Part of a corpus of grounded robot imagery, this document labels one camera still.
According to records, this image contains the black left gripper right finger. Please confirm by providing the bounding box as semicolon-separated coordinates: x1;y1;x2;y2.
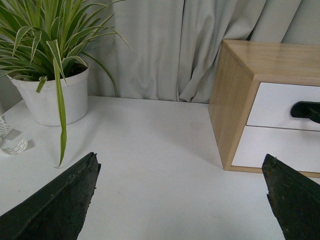
262;154;320;240

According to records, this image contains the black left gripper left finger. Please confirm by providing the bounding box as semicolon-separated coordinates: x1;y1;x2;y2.
0;152;101;240

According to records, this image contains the white drawer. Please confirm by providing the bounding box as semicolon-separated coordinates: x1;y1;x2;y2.
232;126;320;173
246;82;320;131

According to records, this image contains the wooden drawer cabinet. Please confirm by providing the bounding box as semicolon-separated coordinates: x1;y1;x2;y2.
208;39;320;178

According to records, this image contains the white paper tape strip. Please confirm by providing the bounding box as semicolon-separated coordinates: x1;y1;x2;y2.
0;117;28;155

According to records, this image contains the white plant pot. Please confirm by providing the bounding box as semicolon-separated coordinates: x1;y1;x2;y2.
9;64;89;126

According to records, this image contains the green spider plant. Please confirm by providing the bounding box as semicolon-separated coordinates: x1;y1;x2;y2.
0;0;118;157

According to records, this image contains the grey curtain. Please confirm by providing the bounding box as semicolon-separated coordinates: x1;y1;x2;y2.
84;0;320;103

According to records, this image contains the black drawer handle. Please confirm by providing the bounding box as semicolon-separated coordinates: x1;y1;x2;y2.
290;101;320;124

